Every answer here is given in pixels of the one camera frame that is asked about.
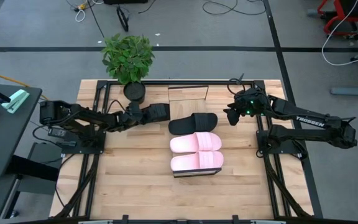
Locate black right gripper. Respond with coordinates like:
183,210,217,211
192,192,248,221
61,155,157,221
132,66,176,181
223,89,270,126

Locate pink foam slide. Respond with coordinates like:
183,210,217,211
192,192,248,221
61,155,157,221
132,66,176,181
170,151,225,172
169,131,223,154

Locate black metal shoe shelf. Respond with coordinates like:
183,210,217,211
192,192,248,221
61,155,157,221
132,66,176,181
167,85,224,179

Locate black plant pot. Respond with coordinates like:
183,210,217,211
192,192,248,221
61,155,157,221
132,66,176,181
122,81,147,105

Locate green leafy plant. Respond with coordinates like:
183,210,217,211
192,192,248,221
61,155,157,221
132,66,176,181
101,33,155,85

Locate black power brick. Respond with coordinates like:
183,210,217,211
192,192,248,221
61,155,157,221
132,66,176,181
47,126,69,139
55,140,78,148

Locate grey desk leg base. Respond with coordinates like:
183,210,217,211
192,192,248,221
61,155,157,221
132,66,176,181
0,142,64,223

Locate mint green stapler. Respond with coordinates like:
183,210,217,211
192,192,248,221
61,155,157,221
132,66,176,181
1,88,30,114

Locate grey desk foot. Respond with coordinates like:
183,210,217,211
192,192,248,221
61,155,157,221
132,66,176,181
329,47,358,97

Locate dark side desk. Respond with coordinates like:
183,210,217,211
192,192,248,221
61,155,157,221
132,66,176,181
0,81,44,180

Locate red cart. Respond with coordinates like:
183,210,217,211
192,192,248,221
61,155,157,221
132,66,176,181
307,0,358,41

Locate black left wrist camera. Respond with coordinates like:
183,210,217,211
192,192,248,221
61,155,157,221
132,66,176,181
126,100,143,114

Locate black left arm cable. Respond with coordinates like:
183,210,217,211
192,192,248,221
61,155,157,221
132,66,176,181
105,98,127,115

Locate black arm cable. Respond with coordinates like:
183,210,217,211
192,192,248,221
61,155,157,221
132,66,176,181
105,98,127,115
226,73,246,95

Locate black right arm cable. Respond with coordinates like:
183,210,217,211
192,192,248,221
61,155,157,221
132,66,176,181
226,73,246,95

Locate black table frame rails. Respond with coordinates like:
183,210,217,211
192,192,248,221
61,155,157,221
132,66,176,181
53,78,324,224

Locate black strap loop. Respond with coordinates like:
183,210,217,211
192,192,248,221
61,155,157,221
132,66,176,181
116,5,131,33

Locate black floor cable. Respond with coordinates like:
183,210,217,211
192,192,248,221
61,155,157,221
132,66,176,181
201,0,267,16

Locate long white cable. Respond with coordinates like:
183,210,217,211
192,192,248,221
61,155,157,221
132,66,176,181
321,0,358,67

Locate white cable yellow plug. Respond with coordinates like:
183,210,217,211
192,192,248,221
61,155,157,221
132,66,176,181
73,0,88,24

